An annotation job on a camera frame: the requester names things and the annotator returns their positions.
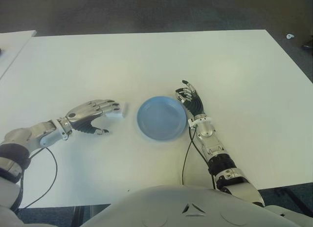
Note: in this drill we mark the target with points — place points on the grey robot torso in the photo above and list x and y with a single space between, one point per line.
171 207

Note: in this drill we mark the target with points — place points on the small white floor object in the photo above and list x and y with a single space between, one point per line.
290 36

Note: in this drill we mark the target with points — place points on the blue round plate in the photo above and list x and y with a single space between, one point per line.
161 119

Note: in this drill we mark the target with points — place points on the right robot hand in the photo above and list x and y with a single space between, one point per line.
195 102

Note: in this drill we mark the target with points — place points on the white charger block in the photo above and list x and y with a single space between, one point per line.
123 110

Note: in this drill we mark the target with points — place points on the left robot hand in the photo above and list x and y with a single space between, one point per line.
83 112

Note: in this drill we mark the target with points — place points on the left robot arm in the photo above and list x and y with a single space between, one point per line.
36 134

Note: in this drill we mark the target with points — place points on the white side table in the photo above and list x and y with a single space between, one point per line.
14 46

